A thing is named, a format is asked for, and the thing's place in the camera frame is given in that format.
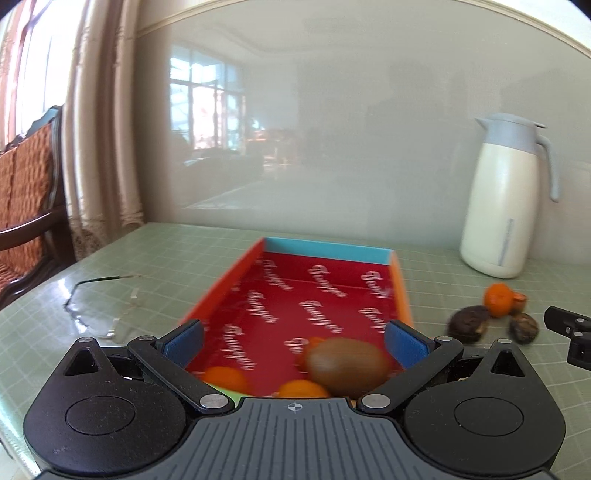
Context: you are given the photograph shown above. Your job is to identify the dark walnut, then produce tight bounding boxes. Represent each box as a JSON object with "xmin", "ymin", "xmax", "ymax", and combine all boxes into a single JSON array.
[{"xmin": 509, "ymin": 313, "xmax": 539, "ymax": 345}]

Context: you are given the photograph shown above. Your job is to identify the orange mandarin front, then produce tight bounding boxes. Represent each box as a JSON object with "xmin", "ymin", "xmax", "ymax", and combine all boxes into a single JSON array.
[{"xmin": 200, "ymin": 366, "xmax": 252, "ymax": 395}]

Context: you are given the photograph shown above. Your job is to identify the orange mandarin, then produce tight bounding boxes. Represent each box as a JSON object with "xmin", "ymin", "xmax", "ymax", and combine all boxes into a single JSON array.
[
  {"xmin": 276, "ymin": 379, "xmax": 331, "ymax": 399},
  {"xmin": 483, "ymin": 283, "xmax": 514, "ymax": 318},
  {"xmin": 200, "ymin": 366, "xmax": 252, "ymax": 395}
]

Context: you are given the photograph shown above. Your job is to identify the brown kiwi fruit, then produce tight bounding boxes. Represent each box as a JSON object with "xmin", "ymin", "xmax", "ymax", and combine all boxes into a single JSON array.
[{"xmin": 304, "ymin": 337, "xmax": 392, "ymax": 399}]

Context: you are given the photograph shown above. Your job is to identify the orange carrot piece front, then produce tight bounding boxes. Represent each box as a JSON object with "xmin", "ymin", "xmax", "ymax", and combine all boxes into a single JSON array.
[{"xmin": 295, "ymin": 337, "xmax": 325, "ymax": 369}]

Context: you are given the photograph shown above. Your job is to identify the small brown red-topped fruit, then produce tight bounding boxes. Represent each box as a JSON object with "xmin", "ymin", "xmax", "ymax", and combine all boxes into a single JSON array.
[{"xmin": 510, "ymin": 292, "xmax": 528, "ymax": 316}]

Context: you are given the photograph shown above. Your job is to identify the thin metal eyeglasses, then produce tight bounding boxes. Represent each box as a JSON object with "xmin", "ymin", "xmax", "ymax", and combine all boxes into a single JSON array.
[{"xmin": 63, "ymin": 274, "xmax": 140, "ymax": 340}]

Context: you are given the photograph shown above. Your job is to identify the green grid tablecloth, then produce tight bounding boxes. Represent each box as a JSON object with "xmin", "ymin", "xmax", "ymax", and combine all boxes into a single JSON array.
[{"xmin": 1, "ymin": 223, "xmax": 590, "ymax": 479}]

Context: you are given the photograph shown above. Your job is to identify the white grey thermos jug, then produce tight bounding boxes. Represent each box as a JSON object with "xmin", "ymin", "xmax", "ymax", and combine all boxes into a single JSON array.
[{"xmin": 460, "ymin": 113, "xmax": 560, "ymax": 279}]

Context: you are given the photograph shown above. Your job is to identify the colourful open cardboard box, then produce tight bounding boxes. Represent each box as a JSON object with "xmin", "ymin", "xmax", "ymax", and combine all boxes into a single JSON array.
[{"xmin": 186, "ymin": 237, "xmax": 414, "ymax": 397}]

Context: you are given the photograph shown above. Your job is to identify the wooden armchair red cushion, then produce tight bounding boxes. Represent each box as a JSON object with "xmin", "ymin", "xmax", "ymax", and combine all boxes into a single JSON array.
[{"xmin": 1, "ymin": 106, "xmax": 75, "ymax": 308}]

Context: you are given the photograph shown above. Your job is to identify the beige lace curtain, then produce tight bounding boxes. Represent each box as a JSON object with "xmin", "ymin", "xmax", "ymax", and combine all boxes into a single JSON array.
[{"xmin": 61, "ymin": 1, "xmax": 143, "ymax": 259}]

